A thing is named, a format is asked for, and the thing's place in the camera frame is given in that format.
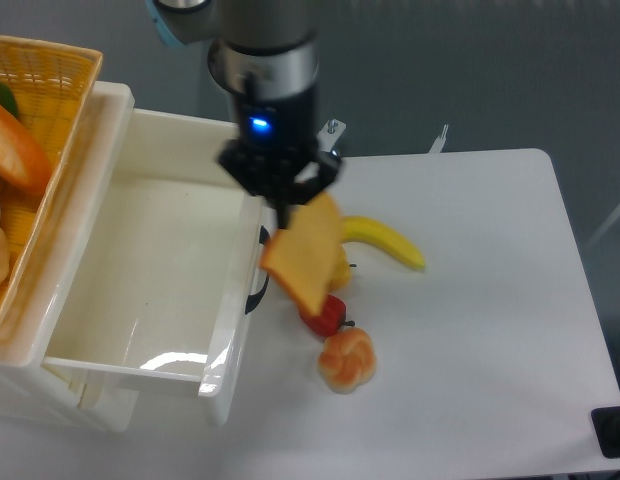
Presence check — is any white drawer cabinet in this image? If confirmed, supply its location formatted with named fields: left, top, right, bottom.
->
left=0, top=81, right=137, bottom=432

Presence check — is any yellow bell pepper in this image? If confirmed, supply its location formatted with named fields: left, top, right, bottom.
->
left=328, top=246, right=354, bottom=292

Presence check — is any white metal bracket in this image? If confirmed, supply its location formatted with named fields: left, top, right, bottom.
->
left=428, top=124, right=449, bottom=154

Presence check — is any open white drawer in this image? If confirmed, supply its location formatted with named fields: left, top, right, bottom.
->
left=44, top=109, right=265, bottom=426

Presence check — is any yellow woven basket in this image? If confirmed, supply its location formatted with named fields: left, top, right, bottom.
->
left=0, top=35, right=103, bottom=328

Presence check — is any red bell pepper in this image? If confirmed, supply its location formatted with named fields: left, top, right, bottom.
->
left=299, top=295, right=356, bottom=338

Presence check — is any orange bread slice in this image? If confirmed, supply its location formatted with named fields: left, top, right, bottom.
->
left=259, top=192, right=341, bottom=316

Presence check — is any orange baguette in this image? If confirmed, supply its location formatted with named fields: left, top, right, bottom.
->
left=0, top=105, right=53, bottom=196

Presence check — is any black drawer handle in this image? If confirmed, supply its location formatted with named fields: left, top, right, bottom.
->
left=244, top=225, right=270, bottom=315

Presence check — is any black device at edge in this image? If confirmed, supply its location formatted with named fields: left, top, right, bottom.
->
left=591, top=406, right=620, bottom=459

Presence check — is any green vegetable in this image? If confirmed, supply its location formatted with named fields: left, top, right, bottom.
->
left=0, top=82, right=19, bottom=119

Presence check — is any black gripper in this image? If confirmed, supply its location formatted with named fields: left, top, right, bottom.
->
left=218, top=139, right=343, bottom=229

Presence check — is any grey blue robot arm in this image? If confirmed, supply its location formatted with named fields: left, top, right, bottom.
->
left=146, top=1, right=342, bottom=229

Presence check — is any knotted bread roll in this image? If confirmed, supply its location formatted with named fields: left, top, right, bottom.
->
left=317, top=327, right=377, bottom=394

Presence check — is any yellow banana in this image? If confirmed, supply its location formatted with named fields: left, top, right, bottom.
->
left=341, top=216, right=426, bottom=271

